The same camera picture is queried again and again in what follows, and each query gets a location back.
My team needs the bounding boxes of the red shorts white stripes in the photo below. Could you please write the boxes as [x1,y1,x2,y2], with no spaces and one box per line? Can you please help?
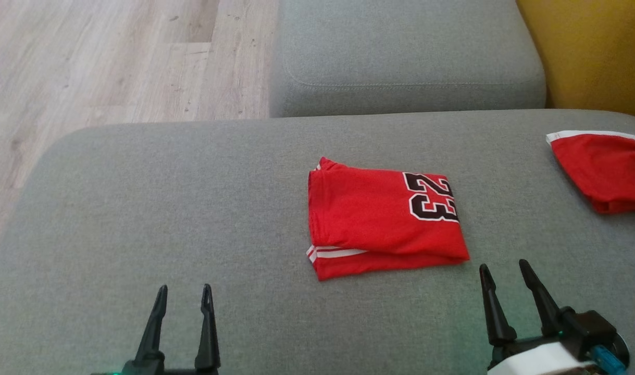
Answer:
[545,130,635,216]

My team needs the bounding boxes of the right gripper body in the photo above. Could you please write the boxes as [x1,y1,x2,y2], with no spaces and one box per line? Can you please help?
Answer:
[486,334,595,375]

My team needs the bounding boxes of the blue right cable connector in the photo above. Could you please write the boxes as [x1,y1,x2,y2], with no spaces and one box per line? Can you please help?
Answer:
[590,344,629,375]

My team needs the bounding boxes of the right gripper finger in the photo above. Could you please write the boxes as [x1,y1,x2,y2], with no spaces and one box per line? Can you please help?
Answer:
[478,264,518,346]
[518,259,564,338]

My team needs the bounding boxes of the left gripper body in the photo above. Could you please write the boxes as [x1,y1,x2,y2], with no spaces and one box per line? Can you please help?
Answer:
[91,359,221,375]

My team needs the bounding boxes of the large grey sofa seat cushion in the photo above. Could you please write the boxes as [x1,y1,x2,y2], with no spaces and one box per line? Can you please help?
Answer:
[0,108,635,375]

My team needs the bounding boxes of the red basketball jersey black lettering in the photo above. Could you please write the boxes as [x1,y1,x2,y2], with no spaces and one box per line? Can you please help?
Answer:
[305,156,471,282]

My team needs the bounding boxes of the small grey sofa cushion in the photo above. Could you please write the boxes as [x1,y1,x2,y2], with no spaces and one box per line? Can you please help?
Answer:
[269,0,547,119]

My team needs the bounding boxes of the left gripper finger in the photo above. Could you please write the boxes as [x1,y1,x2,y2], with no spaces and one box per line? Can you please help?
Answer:
[134,284,169,366]
[194,283,222,372]

